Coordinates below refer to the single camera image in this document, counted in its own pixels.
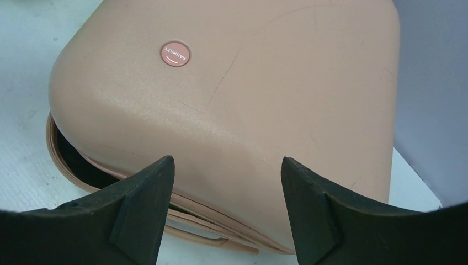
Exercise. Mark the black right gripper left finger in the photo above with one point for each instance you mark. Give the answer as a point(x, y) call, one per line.
point(120, 224)

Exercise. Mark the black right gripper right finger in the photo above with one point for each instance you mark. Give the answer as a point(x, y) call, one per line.
point(332, 224)

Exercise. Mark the pink hard-shell suitcase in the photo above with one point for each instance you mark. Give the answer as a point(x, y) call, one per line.
point(228, 89)

